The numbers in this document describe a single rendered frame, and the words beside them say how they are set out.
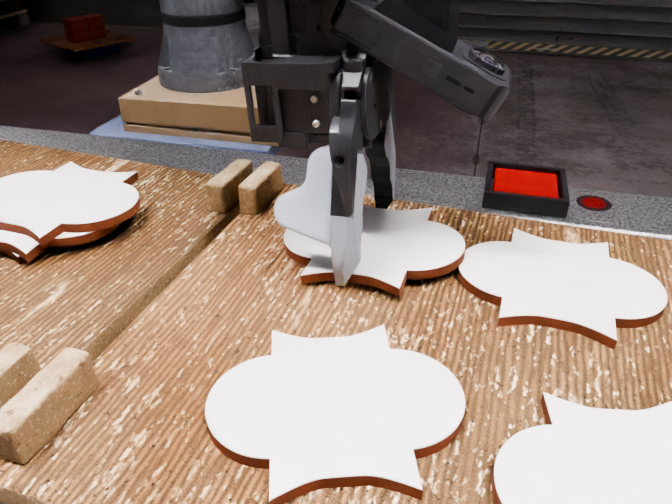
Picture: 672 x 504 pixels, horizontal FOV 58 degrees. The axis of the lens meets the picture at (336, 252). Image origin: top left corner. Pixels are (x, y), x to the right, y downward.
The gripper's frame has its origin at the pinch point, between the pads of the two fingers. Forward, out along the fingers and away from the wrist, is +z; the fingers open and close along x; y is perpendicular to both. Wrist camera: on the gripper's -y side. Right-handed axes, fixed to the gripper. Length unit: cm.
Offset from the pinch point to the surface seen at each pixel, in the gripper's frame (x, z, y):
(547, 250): -3.1, 1.2, -12.6
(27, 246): 9.5, -1.9, 23.3
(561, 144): -276, 95, -24
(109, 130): -30, 5, 47
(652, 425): 12.7, 1.7, -18.1
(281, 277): 5.2, 0.9, 5.4
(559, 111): -329, 94, -22
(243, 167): -6.3, -2.2, 13.4
